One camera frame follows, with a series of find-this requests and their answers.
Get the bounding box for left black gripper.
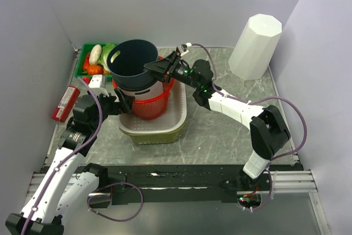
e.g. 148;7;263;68
90;88;134;130

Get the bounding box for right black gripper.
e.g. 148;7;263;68
144;51;200;90

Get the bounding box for white round bucket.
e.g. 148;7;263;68
120;81;163;101

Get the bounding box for red mesh basket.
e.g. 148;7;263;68
112;56;177;121

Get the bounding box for dark grey round bucket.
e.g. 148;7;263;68
106;40;158;91

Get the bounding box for white perforated rectangular basket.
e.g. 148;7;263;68
117;81;186;135

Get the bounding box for olive green rectangular basket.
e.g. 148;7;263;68
120;124;184;145

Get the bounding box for large white faceted container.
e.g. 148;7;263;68
228;14;282;80

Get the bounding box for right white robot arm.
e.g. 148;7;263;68
144;51;291;190

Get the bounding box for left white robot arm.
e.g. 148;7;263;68
5;89;134;234

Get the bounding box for orange toy pumpkin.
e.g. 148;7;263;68
86;65;104;75

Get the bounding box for toy napa cabbage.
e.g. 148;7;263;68
98;43;116;72

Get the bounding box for red toy chili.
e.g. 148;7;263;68
82;52;90;72

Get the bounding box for white toy radish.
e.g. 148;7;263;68
89;45;102;65

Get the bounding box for red rectangular box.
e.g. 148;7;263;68
52;86;80;123

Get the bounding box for green plastic tray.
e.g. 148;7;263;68
75;43;117;78

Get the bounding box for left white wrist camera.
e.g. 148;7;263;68
88;74;109;96

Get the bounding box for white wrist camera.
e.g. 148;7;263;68
175;42;192;57
88;74;109;96

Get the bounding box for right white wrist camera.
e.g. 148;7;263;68
175;42;192;57

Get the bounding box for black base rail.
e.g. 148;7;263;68
32;163;303;210

